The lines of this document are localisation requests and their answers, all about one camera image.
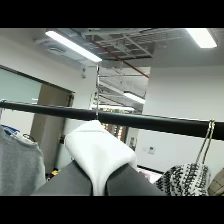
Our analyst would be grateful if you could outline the black clothes rail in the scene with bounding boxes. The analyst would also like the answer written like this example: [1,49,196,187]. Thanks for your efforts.
[0,100,224,141]

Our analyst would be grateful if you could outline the brown garment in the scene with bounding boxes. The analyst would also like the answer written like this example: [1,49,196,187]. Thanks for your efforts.
[207,167,224,197]

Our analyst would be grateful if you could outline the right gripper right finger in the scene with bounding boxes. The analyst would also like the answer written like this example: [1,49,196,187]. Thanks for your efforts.
[104,162,166,197]

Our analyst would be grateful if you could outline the blue clothes hanger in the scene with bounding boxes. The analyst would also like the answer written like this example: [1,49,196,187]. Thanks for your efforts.
[0,123,22,139]

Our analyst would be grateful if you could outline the grey garment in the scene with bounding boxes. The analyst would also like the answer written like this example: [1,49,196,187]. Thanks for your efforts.
[0,125,48,197]

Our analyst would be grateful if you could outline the white long-sleeved shirt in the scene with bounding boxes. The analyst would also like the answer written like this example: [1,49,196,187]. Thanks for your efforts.
[64,119,138,197]

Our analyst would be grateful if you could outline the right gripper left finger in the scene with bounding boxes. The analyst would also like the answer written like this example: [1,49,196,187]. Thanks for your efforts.
[31,160,95,197]

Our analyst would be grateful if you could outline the silver clothes hanger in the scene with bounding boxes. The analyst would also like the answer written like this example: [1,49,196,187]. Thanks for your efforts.
[195,119,217,166]

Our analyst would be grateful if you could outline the long ceiling lamp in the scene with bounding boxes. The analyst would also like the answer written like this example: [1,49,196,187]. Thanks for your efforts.
[184,28,218,50]
[44,30,103,64]

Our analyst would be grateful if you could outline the black and white checked garment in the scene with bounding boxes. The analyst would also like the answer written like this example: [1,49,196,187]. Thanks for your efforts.
[154,162,213,197]

